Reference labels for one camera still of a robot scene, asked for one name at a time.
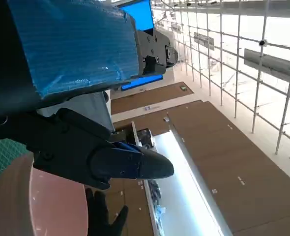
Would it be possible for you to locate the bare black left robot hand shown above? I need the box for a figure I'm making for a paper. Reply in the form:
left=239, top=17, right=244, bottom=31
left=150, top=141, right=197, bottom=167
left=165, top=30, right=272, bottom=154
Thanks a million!
left=0, top=0, right=179, bottom=191

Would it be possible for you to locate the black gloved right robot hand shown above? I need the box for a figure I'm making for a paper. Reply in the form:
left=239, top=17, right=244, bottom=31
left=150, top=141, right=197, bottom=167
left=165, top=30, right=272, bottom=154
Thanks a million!
left=85, top=188, right=129, bottom=236

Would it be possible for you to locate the pink bowl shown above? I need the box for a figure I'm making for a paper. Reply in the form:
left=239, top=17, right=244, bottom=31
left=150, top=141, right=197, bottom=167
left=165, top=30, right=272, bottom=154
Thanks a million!
left=0, top=153, right=89, bottom=236

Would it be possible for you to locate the blue screen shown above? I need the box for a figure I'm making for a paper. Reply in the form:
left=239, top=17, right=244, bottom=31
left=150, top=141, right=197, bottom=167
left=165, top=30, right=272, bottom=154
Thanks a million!
left=120, top=0, right=164, bottom=90

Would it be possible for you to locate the long ceiling light strip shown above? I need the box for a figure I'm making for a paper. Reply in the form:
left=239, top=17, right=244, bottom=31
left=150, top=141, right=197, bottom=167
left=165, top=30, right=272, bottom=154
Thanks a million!
left=145, top=130, right=234, bottom=236

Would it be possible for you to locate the green cutting mat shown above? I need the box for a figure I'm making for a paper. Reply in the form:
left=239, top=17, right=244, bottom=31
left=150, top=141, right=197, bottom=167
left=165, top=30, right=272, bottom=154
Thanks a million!
left=0, top=139, right=34, bottom=187

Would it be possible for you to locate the small grey cable tray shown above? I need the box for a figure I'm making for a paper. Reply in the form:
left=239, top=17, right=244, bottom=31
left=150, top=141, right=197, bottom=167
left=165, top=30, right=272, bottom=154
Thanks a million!
left=193, top=31, right=215, bottom=51

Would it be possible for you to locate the white pipe lattice frame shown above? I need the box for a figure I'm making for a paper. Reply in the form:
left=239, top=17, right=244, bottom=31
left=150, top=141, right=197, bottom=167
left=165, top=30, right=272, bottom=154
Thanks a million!
left=151, top=0, right=290, bottom=160

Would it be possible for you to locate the large grey cable tray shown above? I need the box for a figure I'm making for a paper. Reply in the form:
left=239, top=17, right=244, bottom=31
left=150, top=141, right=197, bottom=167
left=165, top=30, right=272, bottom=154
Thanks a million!
left=244, top=48, right=290, bottom=86

